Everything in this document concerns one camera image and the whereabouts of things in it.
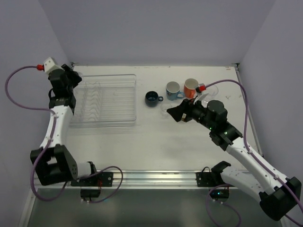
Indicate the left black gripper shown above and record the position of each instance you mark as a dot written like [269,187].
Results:
[71,76]

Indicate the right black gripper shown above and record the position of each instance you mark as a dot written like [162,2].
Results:
[185,113]

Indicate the light blue floral mug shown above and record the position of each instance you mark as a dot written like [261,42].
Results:
[173,91]

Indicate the orange mug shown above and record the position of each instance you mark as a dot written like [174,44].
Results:
[190,88]

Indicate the dark blue squat mug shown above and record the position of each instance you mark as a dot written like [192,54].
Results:
[152,99]

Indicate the clear glass with sticker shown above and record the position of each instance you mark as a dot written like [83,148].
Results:
[212,91]

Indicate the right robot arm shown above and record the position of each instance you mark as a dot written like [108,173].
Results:
[276,193]

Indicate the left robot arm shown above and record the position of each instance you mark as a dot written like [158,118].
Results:
[53,162]

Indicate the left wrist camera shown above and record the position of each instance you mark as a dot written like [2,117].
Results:
[50,65]

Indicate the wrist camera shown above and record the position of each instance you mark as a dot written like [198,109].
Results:
[200,92]
[50,65]

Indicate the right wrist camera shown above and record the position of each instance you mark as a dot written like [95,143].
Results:
[200,92]

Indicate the white wire dish rack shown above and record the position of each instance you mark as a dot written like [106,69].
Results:
[105,101]

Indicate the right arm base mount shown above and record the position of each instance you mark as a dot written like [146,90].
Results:
[211,177]

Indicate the aluminium mounting rail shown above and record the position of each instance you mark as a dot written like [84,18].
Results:
[154,179]

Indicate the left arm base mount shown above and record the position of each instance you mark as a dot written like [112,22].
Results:
[91,187]

